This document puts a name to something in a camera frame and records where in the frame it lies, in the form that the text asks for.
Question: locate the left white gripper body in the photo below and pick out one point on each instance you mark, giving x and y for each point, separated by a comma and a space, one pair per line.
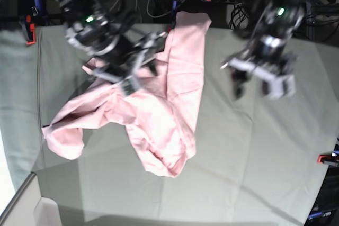
277, 78

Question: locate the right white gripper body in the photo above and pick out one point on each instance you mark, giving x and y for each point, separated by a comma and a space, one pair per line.
122, 65

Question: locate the pink t-shirt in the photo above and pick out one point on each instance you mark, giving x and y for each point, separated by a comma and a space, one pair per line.
160, 118

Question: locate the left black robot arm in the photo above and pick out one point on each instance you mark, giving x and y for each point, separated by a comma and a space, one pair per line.
271, 25

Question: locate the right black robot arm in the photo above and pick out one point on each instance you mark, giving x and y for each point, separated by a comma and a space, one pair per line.
111, 38

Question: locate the right red black clamp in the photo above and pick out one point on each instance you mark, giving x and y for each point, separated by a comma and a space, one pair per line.
330, 159

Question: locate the red black clamp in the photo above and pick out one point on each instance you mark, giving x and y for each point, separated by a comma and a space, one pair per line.
27, 11
330, 159

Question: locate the left red black clamp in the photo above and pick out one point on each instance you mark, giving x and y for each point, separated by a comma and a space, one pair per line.
27, 11

